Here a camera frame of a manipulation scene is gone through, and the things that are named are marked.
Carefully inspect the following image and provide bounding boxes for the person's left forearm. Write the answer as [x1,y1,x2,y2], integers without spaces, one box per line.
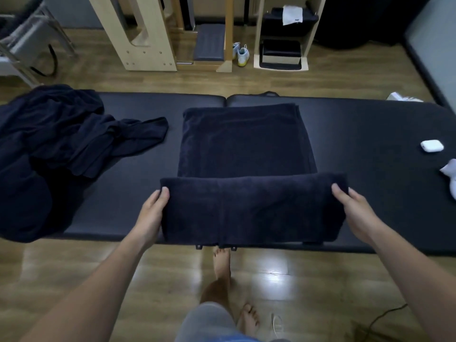
[19,228,158,342]

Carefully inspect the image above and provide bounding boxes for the large black bean bag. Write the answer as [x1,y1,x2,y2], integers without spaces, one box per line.
[315,0,433,50]

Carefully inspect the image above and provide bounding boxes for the wooden exercise stand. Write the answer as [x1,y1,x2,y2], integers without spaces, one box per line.
[162,0,234,73]

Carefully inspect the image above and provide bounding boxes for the person's right forearm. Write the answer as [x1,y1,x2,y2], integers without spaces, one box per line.
[368,224,456,342]

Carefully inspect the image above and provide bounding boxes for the person's left hand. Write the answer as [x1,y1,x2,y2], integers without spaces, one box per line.
[136,186,170,246]

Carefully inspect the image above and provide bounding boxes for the light wooden frame panel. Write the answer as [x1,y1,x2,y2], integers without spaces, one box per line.
[86,0,177,72]

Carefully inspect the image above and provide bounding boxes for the light wooden shelf rack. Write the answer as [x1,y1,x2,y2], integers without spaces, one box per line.
[254,0,327,71]

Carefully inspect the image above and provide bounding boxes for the person's grey shorts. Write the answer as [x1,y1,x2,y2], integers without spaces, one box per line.
[175,302,289,342]

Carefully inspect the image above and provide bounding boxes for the white earbuds case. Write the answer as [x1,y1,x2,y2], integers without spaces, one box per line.
[420,139,445,153]

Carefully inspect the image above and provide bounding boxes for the black padded massage table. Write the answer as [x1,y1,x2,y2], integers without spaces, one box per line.
[46,92,456,256]

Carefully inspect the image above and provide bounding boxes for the white small towel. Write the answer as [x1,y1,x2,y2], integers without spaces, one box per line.
[282,6,303,26]

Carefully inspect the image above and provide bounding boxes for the black floor cable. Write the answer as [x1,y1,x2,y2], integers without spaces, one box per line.
[356,303,408,342]

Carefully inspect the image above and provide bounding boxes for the person's left leg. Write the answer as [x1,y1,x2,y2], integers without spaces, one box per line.
[199,247,234,310]

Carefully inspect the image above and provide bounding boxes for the grey floor mat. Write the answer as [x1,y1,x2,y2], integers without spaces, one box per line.
[404,0,456,114]

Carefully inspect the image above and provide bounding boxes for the person's right foot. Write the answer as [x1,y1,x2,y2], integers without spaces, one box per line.
[236,303,261,336]

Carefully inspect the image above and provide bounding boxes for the person's right hand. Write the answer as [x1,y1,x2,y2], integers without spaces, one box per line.
[331,183,382,245]

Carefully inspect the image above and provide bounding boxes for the white paper sheet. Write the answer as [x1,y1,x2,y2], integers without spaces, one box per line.
[386,92,424,103]

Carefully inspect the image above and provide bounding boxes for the black padded box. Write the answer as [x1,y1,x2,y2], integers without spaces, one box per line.
[262,8,318,38]

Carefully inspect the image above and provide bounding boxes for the crumpled dark navy towel heap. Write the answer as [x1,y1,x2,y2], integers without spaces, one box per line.
[0,84,169,243]

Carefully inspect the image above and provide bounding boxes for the black box with pale side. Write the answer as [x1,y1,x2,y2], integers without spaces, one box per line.
[259,39,303,70]

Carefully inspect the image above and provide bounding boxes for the dark grey padded cushion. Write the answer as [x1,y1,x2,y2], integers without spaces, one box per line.
[194,24,226,62]

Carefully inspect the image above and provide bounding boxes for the grey metal chair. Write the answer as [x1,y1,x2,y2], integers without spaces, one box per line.
[0,0,77,87]

